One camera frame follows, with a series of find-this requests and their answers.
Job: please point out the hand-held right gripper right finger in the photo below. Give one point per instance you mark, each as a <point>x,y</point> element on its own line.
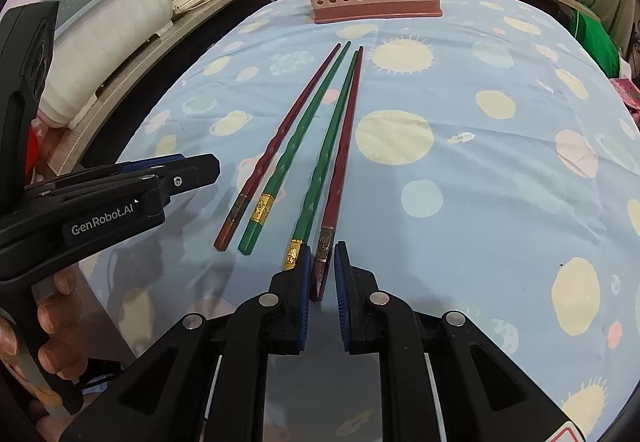
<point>342,297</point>

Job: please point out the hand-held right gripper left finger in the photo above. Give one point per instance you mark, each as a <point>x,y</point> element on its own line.
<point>301,297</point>

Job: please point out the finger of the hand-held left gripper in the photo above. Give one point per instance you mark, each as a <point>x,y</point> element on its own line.
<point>195,171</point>
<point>150,164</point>

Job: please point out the dark red chopstick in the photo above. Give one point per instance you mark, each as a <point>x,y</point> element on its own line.
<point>320,277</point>
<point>226,234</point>

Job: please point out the green chopstick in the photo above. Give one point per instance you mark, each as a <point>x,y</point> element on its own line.
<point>306,222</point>
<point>252,232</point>

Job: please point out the person's left hand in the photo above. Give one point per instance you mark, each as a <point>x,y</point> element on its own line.
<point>60,317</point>

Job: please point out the white dish tub grey lid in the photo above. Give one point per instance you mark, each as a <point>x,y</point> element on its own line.
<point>110,21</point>

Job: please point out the white power strip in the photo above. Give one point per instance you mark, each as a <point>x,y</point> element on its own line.
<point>187,4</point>

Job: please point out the pink floral cloth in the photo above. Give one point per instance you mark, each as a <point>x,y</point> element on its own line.
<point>630,91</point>

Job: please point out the green bag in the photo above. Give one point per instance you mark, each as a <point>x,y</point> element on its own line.
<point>595,41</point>

